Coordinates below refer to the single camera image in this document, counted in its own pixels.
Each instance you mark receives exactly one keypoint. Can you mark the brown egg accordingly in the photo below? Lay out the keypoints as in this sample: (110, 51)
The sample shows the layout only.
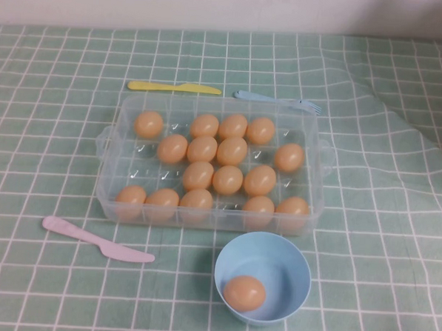
(260, 131)
(162, 204)
(233, 126)
(245, 291)
(292, 211)
(130, 201)
(148, 124)
(196, 205)
(227, 179)
(232, 151)
(258, 208)
(260, 180)
(202, 149)
(198, 175)
(172, 149)
(289, 157)
(204, 125)

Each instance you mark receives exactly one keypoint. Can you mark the clear plastic egg box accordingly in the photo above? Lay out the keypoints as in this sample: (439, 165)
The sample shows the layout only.
(147, 161)

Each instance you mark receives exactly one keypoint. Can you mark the blue plastic fork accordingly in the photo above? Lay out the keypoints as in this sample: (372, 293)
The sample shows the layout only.
(269, 100)

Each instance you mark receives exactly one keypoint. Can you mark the yellow plastic knife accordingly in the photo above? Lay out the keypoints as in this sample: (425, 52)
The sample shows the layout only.
(162, 86)

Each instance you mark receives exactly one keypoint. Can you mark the blue plastic bowl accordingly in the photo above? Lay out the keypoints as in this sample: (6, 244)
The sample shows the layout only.
(275, 257)

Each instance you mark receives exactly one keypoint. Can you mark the pink plastic knife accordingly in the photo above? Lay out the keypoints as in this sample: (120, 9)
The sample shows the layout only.
(91, 242)

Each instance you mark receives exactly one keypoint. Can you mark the green checked tablecloth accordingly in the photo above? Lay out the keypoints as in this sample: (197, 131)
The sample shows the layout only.
(40, 145)

